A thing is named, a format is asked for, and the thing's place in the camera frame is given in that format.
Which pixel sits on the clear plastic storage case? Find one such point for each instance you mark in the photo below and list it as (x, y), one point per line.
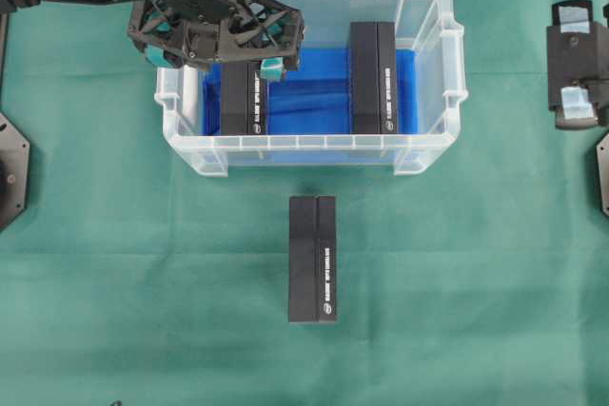
(191, 99)

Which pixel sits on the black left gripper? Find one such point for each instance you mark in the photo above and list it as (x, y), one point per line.
(199, 33)

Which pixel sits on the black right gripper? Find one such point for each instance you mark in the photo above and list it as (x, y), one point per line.
(577, 66)

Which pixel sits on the black camera box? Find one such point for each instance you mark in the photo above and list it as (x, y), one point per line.
(244, 95)
(374, 97)
(313, 260)

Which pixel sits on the blue liner sheet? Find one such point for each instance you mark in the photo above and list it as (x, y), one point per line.
(315, 99)

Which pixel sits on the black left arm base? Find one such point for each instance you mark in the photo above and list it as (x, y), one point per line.
(15, 149)

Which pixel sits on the green table cloth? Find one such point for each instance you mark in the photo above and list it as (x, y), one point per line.
(131, 278)

